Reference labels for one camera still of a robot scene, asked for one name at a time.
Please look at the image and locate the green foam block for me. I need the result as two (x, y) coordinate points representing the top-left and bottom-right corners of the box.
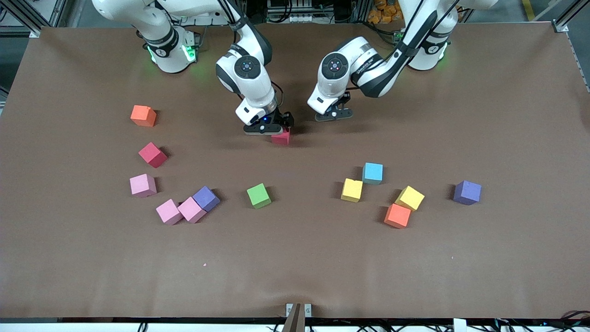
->
(246, 183), (272, 210)

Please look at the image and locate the yellow foam block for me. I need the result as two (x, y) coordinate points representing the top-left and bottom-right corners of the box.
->
(395, 186), (425, 212)
(341, 178), (364, 203)

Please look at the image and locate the pink foam block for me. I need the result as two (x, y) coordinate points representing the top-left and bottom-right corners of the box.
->
(177, 197), (207, 224)
(130, 174), (158, 198)
(156, 199), (183, 226)

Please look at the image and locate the purple foam block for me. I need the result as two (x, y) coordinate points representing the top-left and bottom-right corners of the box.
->
(453, 180), (482, 206)
(192, 186), (221, 213)

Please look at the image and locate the orange foam block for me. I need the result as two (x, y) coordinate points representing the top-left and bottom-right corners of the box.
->
(130, 105), (157, 127)
(384, 203), (412, 230)

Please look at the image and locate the pile of orange yellow objects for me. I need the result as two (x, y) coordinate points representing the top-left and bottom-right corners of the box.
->
(368, 0), (406, 24)

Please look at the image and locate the blue foam block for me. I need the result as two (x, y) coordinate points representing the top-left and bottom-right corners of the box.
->
(362, 162), (384, 186)

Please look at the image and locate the metal table clamp bracket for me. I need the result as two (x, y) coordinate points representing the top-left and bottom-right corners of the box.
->
(286, 303), (313, 332)

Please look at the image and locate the aluminium frame profile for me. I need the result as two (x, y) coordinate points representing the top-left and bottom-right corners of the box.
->
(7, 0), (70, 38)
(551, 0), (590, 34)

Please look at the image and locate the brown paper table cover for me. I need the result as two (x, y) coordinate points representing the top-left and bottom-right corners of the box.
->
(0, 22), (590, 320)

